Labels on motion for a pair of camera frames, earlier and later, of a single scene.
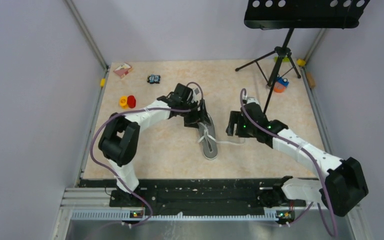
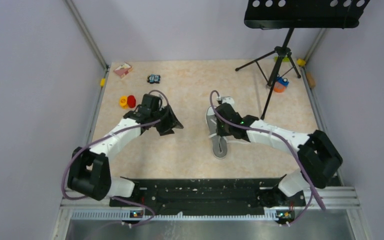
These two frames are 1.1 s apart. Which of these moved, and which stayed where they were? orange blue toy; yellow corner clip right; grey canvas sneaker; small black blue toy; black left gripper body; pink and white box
Moved: black left gripper body; grey canvas sneaker
Stayed: pink and white box; orange blue toy; small black blue toy; yellow corner clip right
